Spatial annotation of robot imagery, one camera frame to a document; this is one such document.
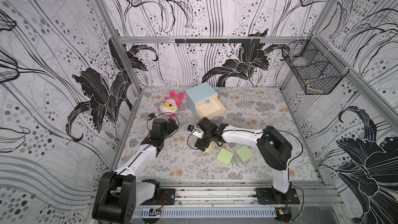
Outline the yellow sticky note pad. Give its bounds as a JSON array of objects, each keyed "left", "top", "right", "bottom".
[{"left": 205, "top": 142, "right": 214, "bottom": 153}]

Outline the green sticky note pad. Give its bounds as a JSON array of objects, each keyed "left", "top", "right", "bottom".
[
  {"left": 236, "top": 145, "right": 254, "bottom": 162},
  {"left": 216, "top": 148, "right": 234, "bottom": 166}
]

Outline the blue wooden drawer box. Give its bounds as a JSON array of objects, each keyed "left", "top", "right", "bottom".
[{"left": 186, "top": 82, "right": 226, "bottom": 120}]

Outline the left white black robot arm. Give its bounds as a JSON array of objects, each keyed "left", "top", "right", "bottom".
[{"left": 92, "top": 118, "right": 179, "bottom": 224}]

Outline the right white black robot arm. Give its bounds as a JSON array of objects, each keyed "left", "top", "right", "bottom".
[{"left": 188, "top": 117, "right": 292, "bottom": 195}]

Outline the pink white owl plush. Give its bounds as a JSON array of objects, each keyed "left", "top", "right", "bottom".
[{"left": 158, "top": 91, "right": 184, "bottom": 118}]

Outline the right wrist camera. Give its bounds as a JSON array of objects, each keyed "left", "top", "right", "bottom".
[{"left": 187, "top": 125, "right": 203, "bottom": 139}]

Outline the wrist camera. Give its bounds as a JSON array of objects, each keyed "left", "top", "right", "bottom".
[
  {"left": 148, "top": 113, "right": 156, "bottom": 121},
  {"left": 187, "top": 125, "right": 203, "bottom": 139}
]

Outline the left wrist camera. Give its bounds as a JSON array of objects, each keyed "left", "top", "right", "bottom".
[{"left": 148, "top": 113, "right": 156, "bottom": 121}]

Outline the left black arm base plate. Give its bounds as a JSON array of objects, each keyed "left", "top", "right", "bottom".
[{"left": 141, "top": 188, "right": 176, "bottom": 206}]

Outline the white slotted cable duct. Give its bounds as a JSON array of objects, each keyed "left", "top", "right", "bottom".
[{"left": 132, "top": 206, "right": 277, "bottom": 219}]

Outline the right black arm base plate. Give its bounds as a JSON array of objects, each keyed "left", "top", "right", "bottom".
[{"left": 255, "top": 187, "right": 300, "bottom": 205}]

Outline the black wire basket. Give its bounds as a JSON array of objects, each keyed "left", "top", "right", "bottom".
[{"left": 282, "top": 39, "right": 349, "bottom": 95}]

